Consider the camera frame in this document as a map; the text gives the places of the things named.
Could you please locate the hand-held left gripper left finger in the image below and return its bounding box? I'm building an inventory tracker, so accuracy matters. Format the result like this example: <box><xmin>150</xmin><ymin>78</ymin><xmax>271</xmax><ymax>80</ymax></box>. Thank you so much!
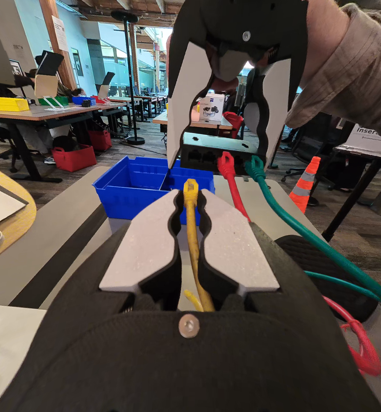
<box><xmin>99</xmin><ymin>189</ymin><xmax>182</xmax><ymax>310</ymax></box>

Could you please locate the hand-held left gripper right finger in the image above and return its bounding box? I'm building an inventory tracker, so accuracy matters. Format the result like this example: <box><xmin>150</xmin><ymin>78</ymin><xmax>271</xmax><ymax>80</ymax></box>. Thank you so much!
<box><xmin>198</xmin><ymin>189</ymin><xmax>280</xmax><ymax>310</ymax></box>

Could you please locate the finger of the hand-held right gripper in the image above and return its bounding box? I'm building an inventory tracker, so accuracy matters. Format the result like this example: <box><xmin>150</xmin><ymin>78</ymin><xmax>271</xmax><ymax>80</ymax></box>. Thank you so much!
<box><xmin>244</xmin><ymin>59</ymin><xmax>291</xmax><ymax>171</ymax></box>
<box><xmin>166</xmin><ymin>41</ymin><xmax>215</xmax><ymax>170</ymax></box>

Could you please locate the yellow ethernet cable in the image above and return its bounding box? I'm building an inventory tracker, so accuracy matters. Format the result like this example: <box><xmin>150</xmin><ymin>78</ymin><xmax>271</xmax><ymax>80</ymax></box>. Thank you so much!
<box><xmin>183</xmin><ymin>179</ymin><xmax>216</xmax><ymax>313</ymax></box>

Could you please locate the red ethernet cable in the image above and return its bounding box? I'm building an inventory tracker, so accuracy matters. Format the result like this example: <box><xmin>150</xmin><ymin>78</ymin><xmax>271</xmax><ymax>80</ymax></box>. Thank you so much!
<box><xmin>217</xmin><ymin>151</ymin><xmax>381</xmax><ymax>377</ymax></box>

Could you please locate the green ethernet cable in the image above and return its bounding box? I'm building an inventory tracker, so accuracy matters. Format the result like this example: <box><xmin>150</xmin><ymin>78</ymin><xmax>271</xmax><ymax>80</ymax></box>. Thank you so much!
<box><xmin>244</xmin><ymin>155</ymin><xmax>381</xmax><ymax>309</ymax></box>

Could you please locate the person's right forearm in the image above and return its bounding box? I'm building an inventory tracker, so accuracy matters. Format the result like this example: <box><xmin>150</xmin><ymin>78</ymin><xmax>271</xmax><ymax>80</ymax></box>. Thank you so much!
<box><xmin>285</xmin><ymin>3</ymin><xmax>381</xmax><ymax>137</ymax></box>

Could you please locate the person's right hand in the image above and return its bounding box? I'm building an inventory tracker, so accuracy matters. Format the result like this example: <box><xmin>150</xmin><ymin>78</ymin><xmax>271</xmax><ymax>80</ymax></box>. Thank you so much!
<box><xmin>211</xmin><ymin>0</ymin><xmax>350</xmax><ymax>94</ymax></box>

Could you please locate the white box with glasses print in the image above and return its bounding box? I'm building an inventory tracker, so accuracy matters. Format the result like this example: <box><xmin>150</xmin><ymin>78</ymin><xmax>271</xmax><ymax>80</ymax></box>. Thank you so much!
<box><xmin>198</xmin><ymin>93</ymin><xmax>225</xmax><ymax>124</ymax></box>

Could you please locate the wooden desk with black legs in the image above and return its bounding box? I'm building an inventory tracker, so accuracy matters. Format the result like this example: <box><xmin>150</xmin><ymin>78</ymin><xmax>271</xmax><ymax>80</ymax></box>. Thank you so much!
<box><xmin>152</xmin><ymin>109</ymin><xmax>234</xmax><ymax>137</ymax></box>
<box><xmin>0</xmin><ymin>101</ymin><xmax>126</xmax><ymax>184</ymax></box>

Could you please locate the red bag on chair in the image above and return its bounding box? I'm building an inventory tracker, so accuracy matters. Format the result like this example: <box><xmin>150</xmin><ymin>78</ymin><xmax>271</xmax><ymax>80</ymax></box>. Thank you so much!
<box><xmin>223</xmin><ymin>111</ymin><xmax>244</xmax><ymax>139</ymax></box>

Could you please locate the tilted instruction stand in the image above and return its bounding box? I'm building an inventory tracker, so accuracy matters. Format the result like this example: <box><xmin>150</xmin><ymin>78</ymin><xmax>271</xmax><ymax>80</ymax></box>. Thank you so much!
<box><xmin>34</xmin><ymin>50</ymin><xmax>69</xmax><ymax>111</ymax></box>
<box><xmin>95</xmin><ymin>71</ymin><xmax>116</xmax><ymax>105</ymax></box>

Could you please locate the orange traffic cone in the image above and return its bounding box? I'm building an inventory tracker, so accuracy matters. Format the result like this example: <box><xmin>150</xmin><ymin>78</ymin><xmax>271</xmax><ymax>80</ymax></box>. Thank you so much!
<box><xmin>289</xmin><ymin>156</ymin><xmax>321</xmax><ymax>214</ymax></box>

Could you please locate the red fabric bag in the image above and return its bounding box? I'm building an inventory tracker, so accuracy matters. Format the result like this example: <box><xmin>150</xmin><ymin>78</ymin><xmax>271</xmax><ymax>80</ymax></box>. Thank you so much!
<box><xmin>51</xmin><ymin>144</ymin><xmax>97</xmax><ymax>173</ymax></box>
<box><xmin>87</xmin><ymin>129</ymin><xmax>113</xmax><ymax>152</ymax></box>

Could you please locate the white printed sign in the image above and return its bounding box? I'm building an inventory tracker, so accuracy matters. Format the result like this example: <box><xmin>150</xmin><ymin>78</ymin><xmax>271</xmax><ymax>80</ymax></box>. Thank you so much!
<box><xmin>345</xmin><ymin>124</ymin><xmax>381</xmax><ymax>156</ymax></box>

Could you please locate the wooden instruction board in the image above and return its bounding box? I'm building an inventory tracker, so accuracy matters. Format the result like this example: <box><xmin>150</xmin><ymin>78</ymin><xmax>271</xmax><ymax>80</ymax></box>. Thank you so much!
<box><xmin>0</xmin><ymin>161</ymin><xmax>37</xmax><ymax>268</ymax></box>

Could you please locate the white paper notice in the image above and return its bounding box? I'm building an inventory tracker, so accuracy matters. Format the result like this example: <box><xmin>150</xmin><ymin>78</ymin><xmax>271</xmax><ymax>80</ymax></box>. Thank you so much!
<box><xmin>51</xmin><ymin>15</ymin><xmax>68</xmax><ymax>51</ymax></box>

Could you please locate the printed instruction sheet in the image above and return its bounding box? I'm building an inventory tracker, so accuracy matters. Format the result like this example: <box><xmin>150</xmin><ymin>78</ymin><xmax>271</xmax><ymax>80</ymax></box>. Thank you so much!
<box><xmin>0</xmin><ymin>182</ymin><xmax>28</xmax><ymax>226</ymax></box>

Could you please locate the yellow plastic bin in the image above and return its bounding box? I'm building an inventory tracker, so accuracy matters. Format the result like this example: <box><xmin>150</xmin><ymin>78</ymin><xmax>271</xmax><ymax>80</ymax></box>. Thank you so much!
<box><xmin>0</xmin><ymin>97</ymin><xmax>30</xmax><ymax>112</ymax></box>

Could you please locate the wooden support post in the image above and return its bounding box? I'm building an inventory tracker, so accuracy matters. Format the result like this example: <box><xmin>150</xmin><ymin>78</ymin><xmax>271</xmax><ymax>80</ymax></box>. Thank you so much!
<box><xmin>39</xmin><ymin>0</ymin><xmax>76</xmax><ymax>91</ymax></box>

